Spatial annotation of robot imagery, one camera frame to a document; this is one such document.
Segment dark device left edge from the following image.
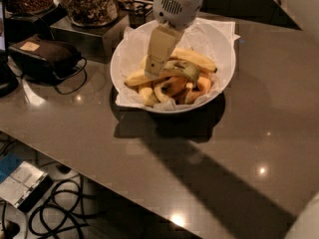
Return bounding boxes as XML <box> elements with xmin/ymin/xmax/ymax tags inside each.
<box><xmin>0</xmin><ymin>0</ymin><xmax>19</xmax><ymax>98</ymax></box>

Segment blue object on floor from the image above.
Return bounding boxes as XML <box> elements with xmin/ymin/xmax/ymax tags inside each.
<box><xmin>0</xmin><ymin>153</ymin><xmax>23</xmax><ymax>183</ymax></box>

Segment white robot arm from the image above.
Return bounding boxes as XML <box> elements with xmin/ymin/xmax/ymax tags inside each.
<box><xmin>152</xmin><ymin>0</ymin><xmax>319</xmax><ymax>239</ymax></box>

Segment white bowl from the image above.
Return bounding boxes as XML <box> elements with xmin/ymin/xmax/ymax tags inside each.
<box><xmin>109</xmin><ymin>17</ymin><xmax>237</xmax><ymax>115</ymax></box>

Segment glass jar of granola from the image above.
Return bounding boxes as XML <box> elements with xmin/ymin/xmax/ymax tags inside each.
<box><xmin>62</xmin><ymin>0</ymin><xmax>119</xmax><ymax>27</ymax></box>

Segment black pouch with label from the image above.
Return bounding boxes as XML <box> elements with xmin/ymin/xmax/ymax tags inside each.
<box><xmin>9</xmin><ymin>35</ymin><xmax>83</xmax><ymax>86</ymax></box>

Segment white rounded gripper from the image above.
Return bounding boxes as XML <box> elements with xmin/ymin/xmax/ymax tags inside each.
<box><xmin>145</xmin><ymin>0</ymin><xmax>203</xmax><ymax>80</ymax></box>

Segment white paper liner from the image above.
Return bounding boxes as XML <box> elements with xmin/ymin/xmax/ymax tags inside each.
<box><xmin>115</xmin><ymin>16</ymin><xmax>241</xmax><ymax>112</ymax></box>

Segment curved front yellow banana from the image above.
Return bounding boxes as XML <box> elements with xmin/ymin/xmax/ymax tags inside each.
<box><xmin>125</xmin><ymin>60</ymin><xmax>200</xmax><ymax>87</ymax></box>

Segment dark metal stand block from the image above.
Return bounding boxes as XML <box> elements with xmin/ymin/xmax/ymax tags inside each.
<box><xmin>51</xmin><ymin>11</ymin><xmax>130</xmax><ymax>63</ymax></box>

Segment silver box on floor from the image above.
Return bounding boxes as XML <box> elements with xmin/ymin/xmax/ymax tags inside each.
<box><xmin>0</xmin><ymin>161</ymin><xmax>53</xmax><ymax>213</ymax></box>

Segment black floor cables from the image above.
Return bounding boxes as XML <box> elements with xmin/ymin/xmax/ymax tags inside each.
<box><xmin>27</xmin><ymin>174</ymin><xmax>118</xmax><ymax>239</ymax></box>

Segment orange bruised banana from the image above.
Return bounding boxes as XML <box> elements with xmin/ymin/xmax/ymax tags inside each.
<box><xmin>154</xmin><ymin>77</ymin><xmax>187</xmax><ymax>103</ymax></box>

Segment black cable on table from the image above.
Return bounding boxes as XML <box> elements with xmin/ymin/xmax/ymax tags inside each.
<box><xmin>22</xmin><ymin>57</ymin><xmax>89</xmax><ymax>96</ymax></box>

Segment orange fruit piece right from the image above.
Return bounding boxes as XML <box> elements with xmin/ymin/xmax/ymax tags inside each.
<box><xmin>184</xmin><ymin>76</ymin><xmax>211</xmax><ymax>105</ymax></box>

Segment small lower left banana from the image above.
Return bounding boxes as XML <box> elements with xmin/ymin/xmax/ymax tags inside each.
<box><xmin>139</xmin><ymin>86</ymin><xmax>159</xmax><ymax>107</ymax></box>

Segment top long yellow banana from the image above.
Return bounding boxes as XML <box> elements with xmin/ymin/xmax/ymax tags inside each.
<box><xmin>170</xmin><ymin>48</ymin><xmax>217</xmax><ymax>73</ymax></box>

